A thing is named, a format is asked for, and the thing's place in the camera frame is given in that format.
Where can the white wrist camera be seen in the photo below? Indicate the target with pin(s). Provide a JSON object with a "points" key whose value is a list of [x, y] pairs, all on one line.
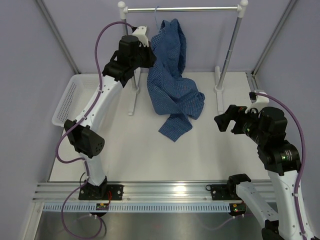
{"points": [[141, 33], [258, 101]]}

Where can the white slotted cable duct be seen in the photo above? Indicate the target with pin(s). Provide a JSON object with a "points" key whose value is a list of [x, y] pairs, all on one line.
{"points": [[117, 207]]}

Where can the blue plaid shirt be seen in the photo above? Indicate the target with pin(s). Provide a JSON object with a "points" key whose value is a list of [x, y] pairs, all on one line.
{"points": [[170, 93]]}

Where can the aluminium mounting rail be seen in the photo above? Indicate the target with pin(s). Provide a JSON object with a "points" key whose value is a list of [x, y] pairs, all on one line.
{"points": [[133, 192]]}

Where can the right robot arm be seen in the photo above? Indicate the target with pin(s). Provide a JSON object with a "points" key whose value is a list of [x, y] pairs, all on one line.
{"points": [[281, 160]]}

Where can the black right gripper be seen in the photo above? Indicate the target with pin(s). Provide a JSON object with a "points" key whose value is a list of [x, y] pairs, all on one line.
{"points": [[223, 120]]}

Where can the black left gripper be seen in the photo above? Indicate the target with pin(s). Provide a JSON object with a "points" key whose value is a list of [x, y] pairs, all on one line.
{"points": [[151, 58]]}

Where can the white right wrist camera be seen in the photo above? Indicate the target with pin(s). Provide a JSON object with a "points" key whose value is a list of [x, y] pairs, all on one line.
{"points": [[258, 101]]}

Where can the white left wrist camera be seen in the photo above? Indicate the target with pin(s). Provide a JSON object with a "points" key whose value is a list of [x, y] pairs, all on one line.
{"points": [[141, 33]]}

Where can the aluminium frame post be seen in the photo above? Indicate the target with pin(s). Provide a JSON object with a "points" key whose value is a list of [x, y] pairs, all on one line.
{"points": [[280, 24], [57, 35]]}

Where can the white and silver clothes rack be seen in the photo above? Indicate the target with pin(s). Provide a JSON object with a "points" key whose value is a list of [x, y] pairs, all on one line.
{"points": [[123, 10]]}

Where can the white plastic basket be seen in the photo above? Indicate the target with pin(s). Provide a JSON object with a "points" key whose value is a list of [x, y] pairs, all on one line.
{"points": [[79, 95]]}

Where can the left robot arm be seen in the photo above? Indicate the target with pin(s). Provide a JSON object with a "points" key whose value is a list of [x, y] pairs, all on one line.
{"points": [[89, 144]]}

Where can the aluminium frame post left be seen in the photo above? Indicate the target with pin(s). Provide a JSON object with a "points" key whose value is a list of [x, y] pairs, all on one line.
{"points": [[57, 35]]}

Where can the light blue wire hanger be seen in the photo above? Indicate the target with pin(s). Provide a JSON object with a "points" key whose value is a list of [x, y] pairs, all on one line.
{"points": [[155, 18]]}

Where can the aluminium frame post right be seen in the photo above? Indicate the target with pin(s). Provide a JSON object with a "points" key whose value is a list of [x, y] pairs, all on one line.
{"points": [[280, 24]]}

